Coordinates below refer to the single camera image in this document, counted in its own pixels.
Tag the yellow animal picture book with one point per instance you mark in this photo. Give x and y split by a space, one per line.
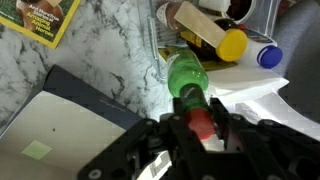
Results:
33 16

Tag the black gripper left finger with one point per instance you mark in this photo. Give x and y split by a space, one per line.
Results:
180 133

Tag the green bottle with red cap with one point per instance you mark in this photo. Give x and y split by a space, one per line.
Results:
186 73

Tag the white bottle with blue cap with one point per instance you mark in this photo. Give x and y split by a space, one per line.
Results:
256 51

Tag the white paper stack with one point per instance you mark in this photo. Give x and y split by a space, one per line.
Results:
246 86

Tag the clear plastic organizer bin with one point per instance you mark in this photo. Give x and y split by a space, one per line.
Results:
151 33

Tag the dark blue open box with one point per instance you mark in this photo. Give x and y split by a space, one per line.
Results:
66 130

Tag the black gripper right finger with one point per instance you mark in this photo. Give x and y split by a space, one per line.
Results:
260 146

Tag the dark jar with yellow lid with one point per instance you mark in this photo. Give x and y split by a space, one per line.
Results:
231 45

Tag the green sticky note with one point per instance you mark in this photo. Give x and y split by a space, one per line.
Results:
36 150

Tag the small wooden block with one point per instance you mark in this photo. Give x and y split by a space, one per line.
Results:
54 2

